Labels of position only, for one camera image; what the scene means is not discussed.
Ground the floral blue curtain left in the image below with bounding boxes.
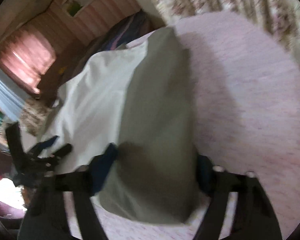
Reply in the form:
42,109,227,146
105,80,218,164
0,68,51,137

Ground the olive and white jacket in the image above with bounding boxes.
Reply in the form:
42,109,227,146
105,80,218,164
39,28,196,224

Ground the pink window curtain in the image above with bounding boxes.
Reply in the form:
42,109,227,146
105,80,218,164
0,26,56,94

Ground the dark striped bed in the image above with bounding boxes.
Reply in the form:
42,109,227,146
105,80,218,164
39,10,164,103

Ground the pink floral bed sheet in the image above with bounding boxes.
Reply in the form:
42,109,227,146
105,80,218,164
58,12,300,238

